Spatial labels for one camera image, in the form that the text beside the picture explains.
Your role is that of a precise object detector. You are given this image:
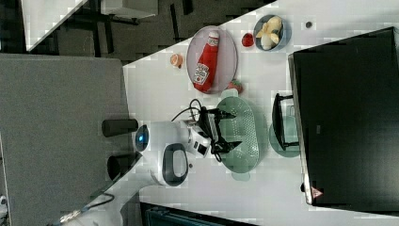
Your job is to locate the orange slice toy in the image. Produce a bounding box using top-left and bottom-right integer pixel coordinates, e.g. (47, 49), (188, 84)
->
(170, 54), (183, 68)

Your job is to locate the white background table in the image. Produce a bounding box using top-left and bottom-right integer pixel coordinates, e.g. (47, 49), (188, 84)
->
(21, 0), (88, 52)

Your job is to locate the upper black round base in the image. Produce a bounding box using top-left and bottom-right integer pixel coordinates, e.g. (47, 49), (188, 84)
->
(102, 119), (138, 137)

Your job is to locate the grey partition panel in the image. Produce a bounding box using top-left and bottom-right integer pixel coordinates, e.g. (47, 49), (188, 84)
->
(0, 54), (128, 226)

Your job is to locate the black round base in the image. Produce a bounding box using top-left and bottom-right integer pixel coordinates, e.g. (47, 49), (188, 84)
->
(102, 119), (138, 137)
(106, 153), (141, 181)

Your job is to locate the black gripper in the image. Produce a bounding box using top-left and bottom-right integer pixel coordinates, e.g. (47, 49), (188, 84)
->
(199, 106), (241, 154)

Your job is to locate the small red strawberry toy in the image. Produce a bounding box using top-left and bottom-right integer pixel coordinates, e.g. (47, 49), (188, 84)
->
(242, 33), (254, 47)

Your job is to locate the blue metal frame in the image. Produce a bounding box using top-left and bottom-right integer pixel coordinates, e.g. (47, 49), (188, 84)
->
(140, 202), (256, 226)

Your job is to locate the black silver toaster oven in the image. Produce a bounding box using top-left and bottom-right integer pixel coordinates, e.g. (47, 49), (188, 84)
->
(272, 26), (399, 216)

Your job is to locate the mint green plastic cup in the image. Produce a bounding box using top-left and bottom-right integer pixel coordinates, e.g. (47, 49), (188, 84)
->
(269, 105), (300, 158)

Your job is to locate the large red strawberry toy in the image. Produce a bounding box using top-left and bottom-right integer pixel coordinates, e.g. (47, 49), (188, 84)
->
(228, 79), (243, 93)

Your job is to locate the peeled banana toy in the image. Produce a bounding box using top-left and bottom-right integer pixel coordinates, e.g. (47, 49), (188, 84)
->
(256, 16), (282, 50)

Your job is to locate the mint green plastic strainer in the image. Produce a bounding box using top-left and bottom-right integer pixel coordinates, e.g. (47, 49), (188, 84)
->
(217, 89), (261, 182)

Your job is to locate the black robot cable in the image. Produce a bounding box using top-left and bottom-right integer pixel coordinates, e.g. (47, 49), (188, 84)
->
(170, 98), (205, 122)

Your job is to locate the red plush ketchup bottle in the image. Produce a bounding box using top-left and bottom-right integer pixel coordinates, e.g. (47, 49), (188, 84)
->
(193, 30), (219, 92)

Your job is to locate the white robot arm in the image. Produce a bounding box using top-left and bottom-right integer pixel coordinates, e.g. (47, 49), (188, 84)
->
(48, 107), (239, 226)

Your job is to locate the lower black round base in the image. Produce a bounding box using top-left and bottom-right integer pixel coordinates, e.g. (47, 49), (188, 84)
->
(106, 153), (141, 181)

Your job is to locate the blue bowl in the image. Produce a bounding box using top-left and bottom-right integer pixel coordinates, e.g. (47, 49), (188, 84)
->
(253, 15), (292, 52)

